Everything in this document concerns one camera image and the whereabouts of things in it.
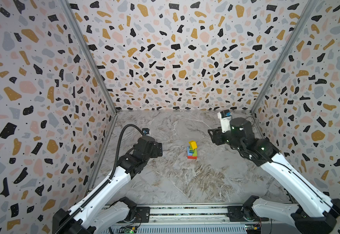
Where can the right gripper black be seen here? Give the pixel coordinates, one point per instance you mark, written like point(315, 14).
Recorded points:
point(214, 135)

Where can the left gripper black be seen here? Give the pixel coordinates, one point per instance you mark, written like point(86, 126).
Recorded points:
point(155, 153)

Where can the yellow wedge block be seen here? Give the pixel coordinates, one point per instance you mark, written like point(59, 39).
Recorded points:
point(193, 144)

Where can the red block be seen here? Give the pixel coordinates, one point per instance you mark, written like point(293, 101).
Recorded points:
point(192, 157)

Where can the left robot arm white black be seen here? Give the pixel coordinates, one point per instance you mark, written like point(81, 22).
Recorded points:
point(89, 216)

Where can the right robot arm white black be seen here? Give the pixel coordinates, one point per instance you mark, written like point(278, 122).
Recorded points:
point(312, 213)

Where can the left electronics board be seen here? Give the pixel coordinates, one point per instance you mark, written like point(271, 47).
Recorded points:
point(127, 230)

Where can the electronics board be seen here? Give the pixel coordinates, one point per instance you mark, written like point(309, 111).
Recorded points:
point(253, 229)
point(127, 230)

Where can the right electronics board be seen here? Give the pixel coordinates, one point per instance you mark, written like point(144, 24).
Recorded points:
point(253, 229)

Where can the left corner aluminium profile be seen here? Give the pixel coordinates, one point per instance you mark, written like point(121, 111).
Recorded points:
point(64, 4)

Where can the corner aluminium profile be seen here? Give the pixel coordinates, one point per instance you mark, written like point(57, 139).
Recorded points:
point(308, 9)
point(64, 4)

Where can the right corner aluminium profile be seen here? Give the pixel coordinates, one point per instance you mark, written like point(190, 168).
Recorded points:
point(308, 9)

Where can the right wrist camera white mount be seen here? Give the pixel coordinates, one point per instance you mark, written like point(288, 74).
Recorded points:
point(225, 118)

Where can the aluminium mounting rail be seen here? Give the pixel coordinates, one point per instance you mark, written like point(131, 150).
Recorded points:
point(198, 219)

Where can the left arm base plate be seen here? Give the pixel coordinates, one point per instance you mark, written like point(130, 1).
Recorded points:
point(139, 214)

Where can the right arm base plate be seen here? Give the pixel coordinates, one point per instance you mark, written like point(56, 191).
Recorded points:
point(235, 213)

